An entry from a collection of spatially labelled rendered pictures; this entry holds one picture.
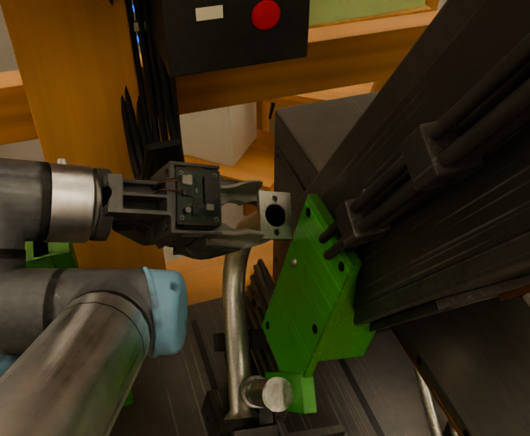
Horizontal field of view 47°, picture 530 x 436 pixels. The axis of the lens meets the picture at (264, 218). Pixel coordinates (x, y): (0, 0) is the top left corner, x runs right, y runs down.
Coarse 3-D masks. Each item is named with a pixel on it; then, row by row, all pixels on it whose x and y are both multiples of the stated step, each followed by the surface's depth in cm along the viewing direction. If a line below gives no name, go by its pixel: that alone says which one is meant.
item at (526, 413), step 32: (416, 320) 70; (448, 320) 70; (480, 320) 70; (512, 320) 70; (416, 352) 67; (448, 352) 67; (480, 352) 67; (512, 352) 67; (448, 384) 64; (480, 384) 64; (512, 384) 64; (448, 416) 63; (480, 416) 61; (512, 416) 61
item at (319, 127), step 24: (360, 96) 88; (288, 120) 83; (312, 120) 83; (336, 120) 83; (288, 144) 83; (312, 144) 78; (336, 144) 78; (288, 168) 84; (312, 168) 75; (288, 192) 86; (288, 240) 92
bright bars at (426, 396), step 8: (416, 376) 72; (424, 384) 71; (424, 392) 71; (424, 400) 71; (432, 400) 71; (432, 408) 71; (432, 416) 71; (432, 424) 71; (432, 432) 71; (440, 432) 71; (456, 432) 71
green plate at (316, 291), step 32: (320, 224) 63; (288, 256) 70; (320, 256) 63; (352, 256) 58; (288, 288) 70; (320, 288) 63; (352, 288) 61; (288, 320) 70; (320, 320) 63; (352, 320) 65; (288, 352) 70; (320, 352) 64; (352, 352) 69
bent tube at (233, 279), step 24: (264, 192) 68; (264, 216) 67; (288, 216) 69; (240, 264) 78; (240, 288) 79; (240, 312) 78; (240, 336) 77; (240, 360) 76; (240, 384) 75; (240, 408) 74
